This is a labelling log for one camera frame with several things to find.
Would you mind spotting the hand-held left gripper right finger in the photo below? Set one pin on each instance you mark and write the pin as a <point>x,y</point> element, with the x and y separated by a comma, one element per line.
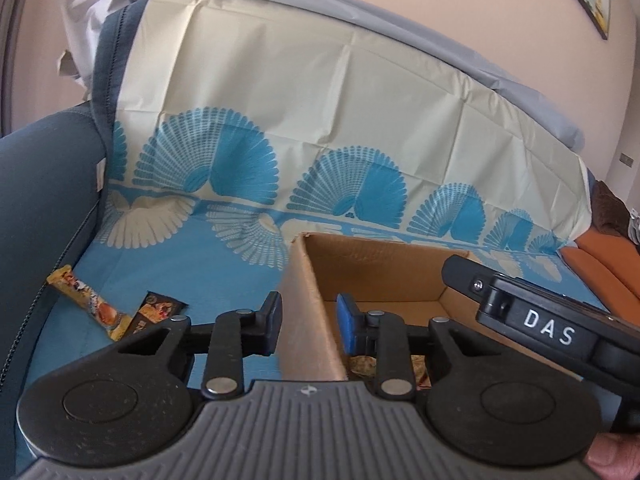
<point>345,324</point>

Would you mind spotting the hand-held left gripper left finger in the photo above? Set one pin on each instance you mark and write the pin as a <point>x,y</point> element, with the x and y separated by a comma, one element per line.
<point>274,322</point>

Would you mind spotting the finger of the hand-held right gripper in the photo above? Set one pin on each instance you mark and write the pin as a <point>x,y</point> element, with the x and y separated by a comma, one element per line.
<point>500,305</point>

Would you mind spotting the brown cardboard box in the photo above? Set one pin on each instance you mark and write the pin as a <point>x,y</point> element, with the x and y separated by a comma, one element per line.
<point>380,270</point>

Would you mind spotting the dark brown snack packet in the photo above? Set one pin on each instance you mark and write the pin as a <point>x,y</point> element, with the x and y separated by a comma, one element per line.
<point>157,312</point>

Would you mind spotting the yellow snack bar packet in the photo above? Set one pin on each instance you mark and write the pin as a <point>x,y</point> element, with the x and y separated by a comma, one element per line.
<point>90,302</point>

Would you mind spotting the person's right hand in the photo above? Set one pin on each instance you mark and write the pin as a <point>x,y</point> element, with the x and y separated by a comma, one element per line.
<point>617,457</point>

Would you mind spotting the orange cushion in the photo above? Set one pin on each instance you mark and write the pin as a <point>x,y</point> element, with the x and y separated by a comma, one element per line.
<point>600,275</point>
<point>615,250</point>

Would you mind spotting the brown cloth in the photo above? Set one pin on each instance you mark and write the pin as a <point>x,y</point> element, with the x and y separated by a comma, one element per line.
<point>607,207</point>

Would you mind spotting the grey white clothes pile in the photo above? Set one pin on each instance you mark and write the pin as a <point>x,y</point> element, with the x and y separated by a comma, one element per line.
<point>635,225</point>

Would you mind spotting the blue fan-print sheet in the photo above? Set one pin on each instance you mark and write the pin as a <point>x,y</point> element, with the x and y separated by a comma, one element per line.
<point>300,85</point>

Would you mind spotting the blue sofa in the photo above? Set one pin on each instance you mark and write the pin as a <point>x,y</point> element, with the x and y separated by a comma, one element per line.
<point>45,200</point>

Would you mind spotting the grey curtain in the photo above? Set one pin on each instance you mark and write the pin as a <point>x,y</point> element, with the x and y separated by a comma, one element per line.
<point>12,35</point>

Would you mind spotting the wall light switch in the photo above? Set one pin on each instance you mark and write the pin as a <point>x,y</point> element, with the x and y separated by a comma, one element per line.
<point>627,159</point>

